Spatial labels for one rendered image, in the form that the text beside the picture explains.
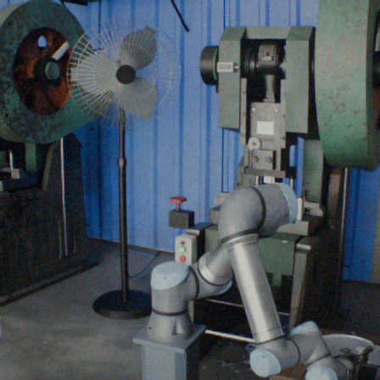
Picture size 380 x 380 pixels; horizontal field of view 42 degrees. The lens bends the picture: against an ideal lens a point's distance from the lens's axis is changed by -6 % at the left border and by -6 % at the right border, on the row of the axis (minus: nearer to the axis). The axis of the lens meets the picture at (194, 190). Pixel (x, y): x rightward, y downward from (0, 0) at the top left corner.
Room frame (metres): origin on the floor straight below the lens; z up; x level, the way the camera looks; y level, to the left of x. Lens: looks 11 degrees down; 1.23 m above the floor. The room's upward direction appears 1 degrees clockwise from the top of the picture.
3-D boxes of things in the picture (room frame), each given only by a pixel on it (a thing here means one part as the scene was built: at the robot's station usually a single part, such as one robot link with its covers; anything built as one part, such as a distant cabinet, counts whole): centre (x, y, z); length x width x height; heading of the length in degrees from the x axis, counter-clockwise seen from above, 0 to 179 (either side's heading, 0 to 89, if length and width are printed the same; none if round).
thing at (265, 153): (2.22, -0.31, 1.04); 0.17 x 0.15 x 0.30; 153
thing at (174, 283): (1.56, 0.07, 0.62); 0.13 x 0.12 x 0.14; 123
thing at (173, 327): (1.55, 0.07, 0.50); 0.15 x 0.15 x 0.10
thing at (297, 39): (2.38, -0.40, 0.83); 0.79 x 0.43 x 1.34; 153
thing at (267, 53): (2.26, -0.33, 1.27); 0.21 x 0.12 x 0.34; 153
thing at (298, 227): (2.26, -0.33, 0.68); 0.45 x 0.30 x 0.06; 63
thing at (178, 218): (2.19, 0.05, 0.62); 0.10 x 0.06 x 0.20; 63
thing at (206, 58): (2.39, -0.12, 1.31); 0.22 x 0.12 x 0.22; 153
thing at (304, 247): (2.26, -0.63, 0.45); 0.92 x 0.12 x 0.90; 153
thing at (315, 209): (2.18, -0.48, 0.76); 0.17 x 0.06 x 0.10; 63
